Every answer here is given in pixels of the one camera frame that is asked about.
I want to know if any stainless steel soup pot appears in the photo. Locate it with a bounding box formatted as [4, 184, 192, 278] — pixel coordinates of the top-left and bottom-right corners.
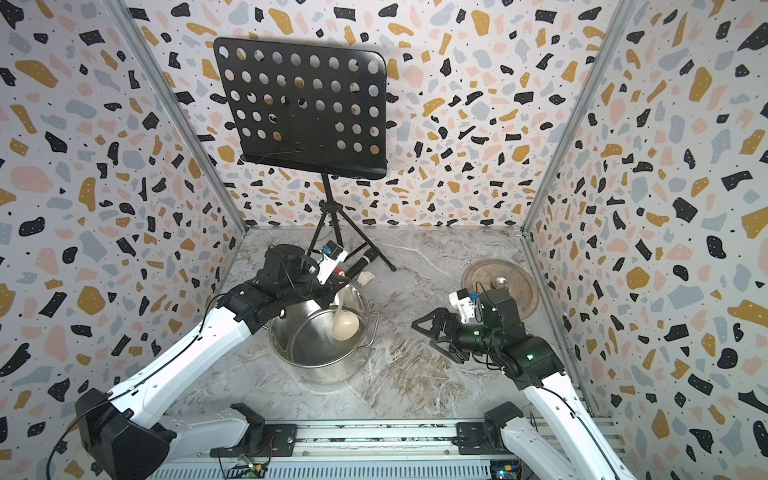
[269, 283, 379, 385]

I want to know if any stainless steel pot lid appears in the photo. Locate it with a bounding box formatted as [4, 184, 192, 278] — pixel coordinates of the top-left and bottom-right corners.
[462, 259, 539, 320]

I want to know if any cream plastic ladle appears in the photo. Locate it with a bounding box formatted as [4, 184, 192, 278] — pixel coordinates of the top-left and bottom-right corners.
[331, 297, 360, 341]

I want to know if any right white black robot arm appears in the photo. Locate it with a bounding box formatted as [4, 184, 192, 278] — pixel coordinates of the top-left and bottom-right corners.
[411, 289, 633, 479]

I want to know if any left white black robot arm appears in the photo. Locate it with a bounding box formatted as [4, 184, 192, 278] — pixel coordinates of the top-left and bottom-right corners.
[75, 242, 372, 479]

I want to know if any small cream white block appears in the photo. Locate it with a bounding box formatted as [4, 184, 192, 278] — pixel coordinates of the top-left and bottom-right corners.
[356, 271, 375, 286]

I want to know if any right green circuit board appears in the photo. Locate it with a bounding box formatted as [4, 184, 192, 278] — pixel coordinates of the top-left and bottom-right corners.
[489, 460, 523, 480]

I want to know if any green circuit board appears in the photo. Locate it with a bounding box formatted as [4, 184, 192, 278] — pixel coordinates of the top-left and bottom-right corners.
[489, 460, 523, 480]
[225, 456, 270, 479]

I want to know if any black perforated music stand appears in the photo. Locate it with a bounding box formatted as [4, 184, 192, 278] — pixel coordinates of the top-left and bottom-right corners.
[213, 37, 388, 244]

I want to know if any left green circuit board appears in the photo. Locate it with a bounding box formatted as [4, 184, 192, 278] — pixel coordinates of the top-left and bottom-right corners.
[225, 456, 270, 479]

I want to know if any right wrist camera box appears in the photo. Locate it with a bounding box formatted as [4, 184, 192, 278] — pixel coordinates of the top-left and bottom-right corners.
[449, 288, 478, 324]

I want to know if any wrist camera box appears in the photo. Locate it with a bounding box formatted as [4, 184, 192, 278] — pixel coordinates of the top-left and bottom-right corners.
[316, 241, 348, 285]
[449, 288, 478, 324]

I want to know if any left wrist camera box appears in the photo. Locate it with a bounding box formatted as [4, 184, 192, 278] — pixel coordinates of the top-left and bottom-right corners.
[316, 241, 348, 285]

